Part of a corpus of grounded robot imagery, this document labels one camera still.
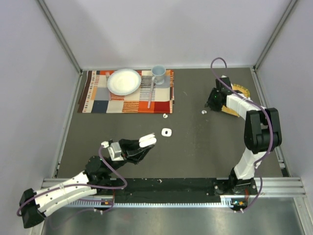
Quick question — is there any white earbud charging case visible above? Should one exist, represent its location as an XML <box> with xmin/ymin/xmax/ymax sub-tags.
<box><xmin>161</xmin><ymin>128</ymin><xmax>172</xmax><ymax>137</ymax></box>

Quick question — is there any light blue cup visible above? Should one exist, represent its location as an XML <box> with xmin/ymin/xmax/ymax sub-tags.
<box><xmin>151</xmin><ymin>65</ymin><xmax>166</xmax><ymax>85</ymax></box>

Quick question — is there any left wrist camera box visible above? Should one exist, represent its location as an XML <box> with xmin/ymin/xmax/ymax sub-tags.
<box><xmin>101</xmin><ymin>140</ymin><xmax>124</xmax><ymax>162</ymax></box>

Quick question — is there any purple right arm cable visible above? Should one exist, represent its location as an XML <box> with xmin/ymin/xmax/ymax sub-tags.
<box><xmin>210</xmin><ymin>57</ymin><xmax>274</xmax><ymax>213</ymax></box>

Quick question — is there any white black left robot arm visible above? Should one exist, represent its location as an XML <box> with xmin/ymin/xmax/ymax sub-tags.
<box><xmin>17</xmin><ymin>134</ymin><xmax>157</xmax><ymax>229</ymax></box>

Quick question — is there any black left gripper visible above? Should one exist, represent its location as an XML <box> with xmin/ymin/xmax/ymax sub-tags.
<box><xmin>106</xmin><ymin>138</ymin><xmax>155</xmax><ymax>174</ymax></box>

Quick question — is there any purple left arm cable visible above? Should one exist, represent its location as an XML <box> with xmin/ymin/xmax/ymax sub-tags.
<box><xmin>16</xmin><ymin>144</ymin><xmax>128</xmax><ymax>217</ymax></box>

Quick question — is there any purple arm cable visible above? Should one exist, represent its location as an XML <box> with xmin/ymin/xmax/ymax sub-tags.
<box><xmin>210</xmin><ymin>57</ymin><xmax>274</xmax><ymax>213</ymax></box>
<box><xmin>16</xmin><ymin>144</ymin><xmax>128</xmax><ymax>217</ymax></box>

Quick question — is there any yellow woven leaf dish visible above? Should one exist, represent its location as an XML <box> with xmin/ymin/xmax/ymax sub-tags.
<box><xmin>222</xmin><ymin>84</ymin><xmax>250</xmax><ymax>117</ymax></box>

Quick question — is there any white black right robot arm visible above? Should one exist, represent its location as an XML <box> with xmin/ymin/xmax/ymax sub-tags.
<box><xmin>205</xmin><ymin>76</ymin><xmax>282</xmax><ymax>195</ymax></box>

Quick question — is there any colourful patchwork placemat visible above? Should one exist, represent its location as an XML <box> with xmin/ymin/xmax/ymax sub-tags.
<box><xmin>77</xmin><ymin>70</ymin><xmax>175</xmax><ymax>114</ymax></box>

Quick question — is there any grey slotted cable duct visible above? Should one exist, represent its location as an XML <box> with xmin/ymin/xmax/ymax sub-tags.
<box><xmin>66</xmin><ymin>195</ymin><xmax>245</xmax><ymax>209</ymax></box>

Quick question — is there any pink plastic spoon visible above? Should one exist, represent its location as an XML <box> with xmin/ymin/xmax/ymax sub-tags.
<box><xmin>147</xmin><ymin>76</ymin><xmax>156</xmax><ymax>109</ymax></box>

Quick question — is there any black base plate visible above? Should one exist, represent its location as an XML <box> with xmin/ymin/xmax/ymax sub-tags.
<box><xmin>113</xmin><ymin>178</ymin><xmax>257</xmax><ymax>204</ymax></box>

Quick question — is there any white round plate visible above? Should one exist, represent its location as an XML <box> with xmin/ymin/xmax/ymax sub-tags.
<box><xmin>107</xmin><ymin>69</ymin><xmax>141</xmax><ymax>96</ymax></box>

